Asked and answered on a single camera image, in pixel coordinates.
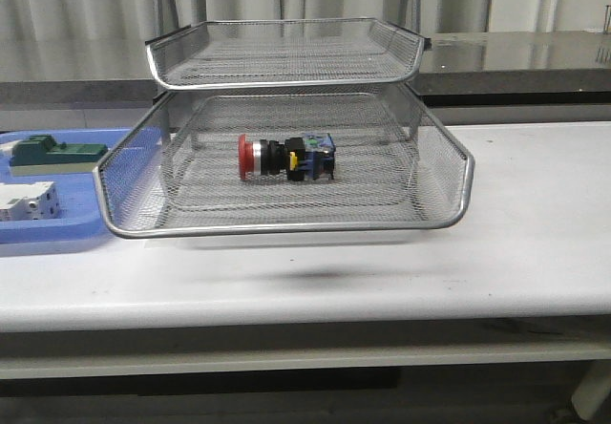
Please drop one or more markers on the red emergency stop button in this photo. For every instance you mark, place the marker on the red emergency stop button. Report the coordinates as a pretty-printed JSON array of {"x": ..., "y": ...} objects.
[{"x": 307, "y": 157}]

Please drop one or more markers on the silver mesh tray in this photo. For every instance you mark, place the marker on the silver mesh tray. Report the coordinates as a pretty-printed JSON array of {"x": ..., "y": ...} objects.
[
  {"x": 176, "y": 174},
  {"x": 286, "y": 54}
]

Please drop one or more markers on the blue plastic tray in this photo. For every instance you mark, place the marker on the blue plastic tray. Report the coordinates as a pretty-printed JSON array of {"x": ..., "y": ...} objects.
[{"x": 57, "y": 228}]

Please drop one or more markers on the dark grey counter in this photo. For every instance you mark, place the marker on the dark grey counter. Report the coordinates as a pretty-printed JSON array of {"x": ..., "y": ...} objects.
[{"x": 465, "y": 78}]

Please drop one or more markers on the white circuit breaker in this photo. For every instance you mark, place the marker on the white circuit breaker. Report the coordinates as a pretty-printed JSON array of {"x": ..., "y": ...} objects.
[{"x": 29, "y": 201}]

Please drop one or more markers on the green electrical module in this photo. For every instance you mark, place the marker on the green electrical module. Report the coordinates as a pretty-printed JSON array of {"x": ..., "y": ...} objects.
[{"x": 42, "y": 155}]

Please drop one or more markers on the white table leg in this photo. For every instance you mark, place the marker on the white table leg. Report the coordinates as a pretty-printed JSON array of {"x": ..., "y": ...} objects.
[{"x": 592, "y": 390}]

